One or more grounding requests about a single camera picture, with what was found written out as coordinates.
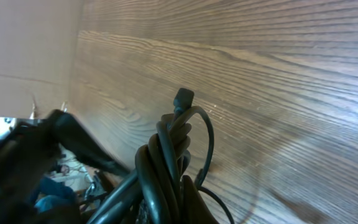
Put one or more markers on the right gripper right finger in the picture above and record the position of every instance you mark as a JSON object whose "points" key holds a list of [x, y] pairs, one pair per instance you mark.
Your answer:
{"points": [[195, 210]]}

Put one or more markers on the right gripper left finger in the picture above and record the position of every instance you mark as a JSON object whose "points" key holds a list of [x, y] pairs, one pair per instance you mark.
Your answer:
{"points": [[142, 213]]}

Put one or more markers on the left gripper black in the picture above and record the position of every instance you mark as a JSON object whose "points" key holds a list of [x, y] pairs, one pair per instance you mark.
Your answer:
{"points": [[28, 153]]}

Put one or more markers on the cardboard backdrop panel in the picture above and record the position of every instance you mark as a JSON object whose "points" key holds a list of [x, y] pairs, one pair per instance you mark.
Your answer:
{"points": [[37, 46]]}

